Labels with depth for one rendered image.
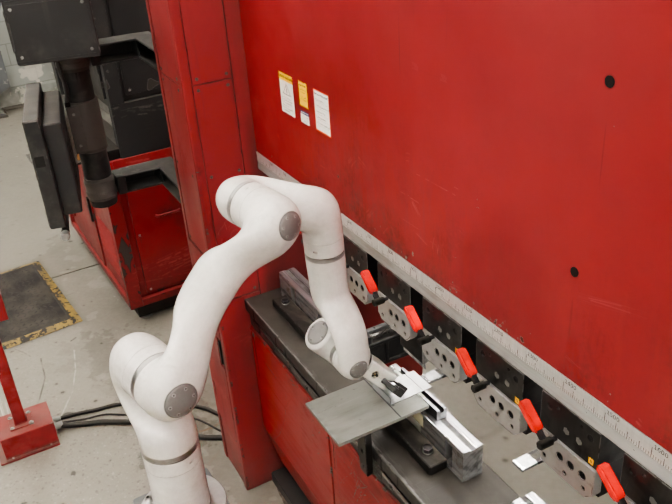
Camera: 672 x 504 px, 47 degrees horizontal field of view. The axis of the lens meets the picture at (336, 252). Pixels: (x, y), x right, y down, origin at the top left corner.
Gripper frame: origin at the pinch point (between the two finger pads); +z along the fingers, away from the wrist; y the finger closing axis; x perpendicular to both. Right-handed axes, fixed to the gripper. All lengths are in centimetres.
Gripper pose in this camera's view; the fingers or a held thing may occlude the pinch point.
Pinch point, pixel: (393, 384)
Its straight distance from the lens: 202.3
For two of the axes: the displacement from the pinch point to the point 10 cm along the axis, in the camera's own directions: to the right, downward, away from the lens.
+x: -6.3, 7.8, 0.1
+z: 6.1, 4.9, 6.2
